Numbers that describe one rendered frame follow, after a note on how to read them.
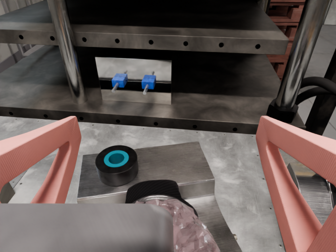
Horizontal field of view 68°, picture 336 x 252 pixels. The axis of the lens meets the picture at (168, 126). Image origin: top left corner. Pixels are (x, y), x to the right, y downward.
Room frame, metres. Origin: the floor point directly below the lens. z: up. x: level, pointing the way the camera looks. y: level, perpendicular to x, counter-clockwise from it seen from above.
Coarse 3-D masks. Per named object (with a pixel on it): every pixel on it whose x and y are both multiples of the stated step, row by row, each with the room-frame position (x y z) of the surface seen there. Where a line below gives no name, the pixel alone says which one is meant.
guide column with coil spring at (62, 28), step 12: (48, 0) 0.82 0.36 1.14; (60, 0) 0.82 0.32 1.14; (60, 12) 0.82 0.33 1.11; (60, 24) 0.81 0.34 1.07; (60, 36) 0.81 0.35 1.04; (72, 36) 0.84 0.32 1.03; (60, 48) 0.82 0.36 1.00; (72, 48) 0.82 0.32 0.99; (72, 60) 0.82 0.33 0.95; (72, 72) 0.81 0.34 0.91; (72, 84) 0.81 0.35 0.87; (72, 96) 0.82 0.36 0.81; (84, 96) 0.83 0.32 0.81
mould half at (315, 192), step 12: (288, 156) 0.44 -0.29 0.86; (288, 168) 0.34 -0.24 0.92; (300, 168) 0.33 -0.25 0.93; (300, 180) 0.30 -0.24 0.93; (312, 180) 0.30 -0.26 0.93; (324, 180) 0.30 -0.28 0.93; (300, 192) 0.28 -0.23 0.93; (312, 192) 0.28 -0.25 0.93; (324, 192) 0.28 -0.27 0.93; (312, 204) 0.26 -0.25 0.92; (324, 204) 0.26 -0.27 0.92; (324, 216) 0.24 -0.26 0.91
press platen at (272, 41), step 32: (96, 0) 1.42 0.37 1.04; (128, 0) 1.43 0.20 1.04; (160, 0) 1.43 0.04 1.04; (192, 0) 1.43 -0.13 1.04; (224, 0) 1.43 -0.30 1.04; (0, 32) 0.89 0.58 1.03; (32, 32) 0.88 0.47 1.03; (96, 32) 0.85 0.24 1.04; (128, 32) 0.85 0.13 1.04; (160, 32) 0.85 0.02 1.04; (192, 32) 0.85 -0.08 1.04; (224, 32) 0.85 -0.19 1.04; (256, 32) 0.85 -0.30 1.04
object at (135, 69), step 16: (112, 48) 0.93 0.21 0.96; (128, 48) 0.93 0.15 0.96; (96, 64) 0.84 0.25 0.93; (112, 64) 0.83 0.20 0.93; (128, 64) 0.83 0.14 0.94; (144, 64) 0.82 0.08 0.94; (160, 64) 0.81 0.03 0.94; (176, 64) 1.03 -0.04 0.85; (128, 80) 0.83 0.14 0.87; (160, 80) 0.81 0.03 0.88; (112, 96) 0.84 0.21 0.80; (128, 96) 0.83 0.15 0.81; (144, 96) 0.82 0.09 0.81; (160, 96) 0.81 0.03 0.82
